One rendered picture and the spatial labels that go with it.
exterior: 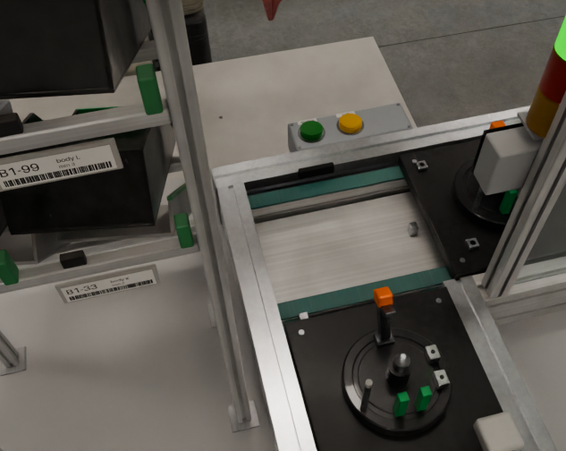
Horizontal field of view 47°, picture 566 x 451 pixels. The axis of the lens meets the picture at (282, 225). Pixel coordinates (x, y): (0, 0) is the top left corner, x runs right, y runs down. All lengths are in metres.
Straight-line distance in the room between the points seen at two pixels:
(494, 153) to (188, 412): 0.56
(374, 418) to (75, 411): 0.44
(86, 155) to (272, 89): 0.93
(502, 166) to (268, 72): 0.74
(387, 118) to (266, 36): 1.78
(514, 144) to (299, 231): 0.42
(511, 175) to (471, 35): 2.22
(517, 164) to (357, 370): 0.32
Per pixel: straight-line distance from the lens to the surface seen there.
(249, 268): 0.98
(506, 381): 0.94
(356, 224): 1.07
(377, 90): 1.38
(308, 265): 1.03
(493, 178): 0.79
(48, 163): 0.48
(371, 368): 0.87
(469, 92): 2.72
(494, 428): 0.87
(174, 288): 1.09
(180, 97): 0.45
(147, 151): 0.59
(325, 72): 1.41
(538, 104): 0.75
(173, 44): 0.42
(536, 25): 3.12
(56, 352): 1.08
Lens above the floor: 1.78
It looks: 54 degrees down
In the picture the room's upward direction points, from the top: 2 degrees counter-clockwise
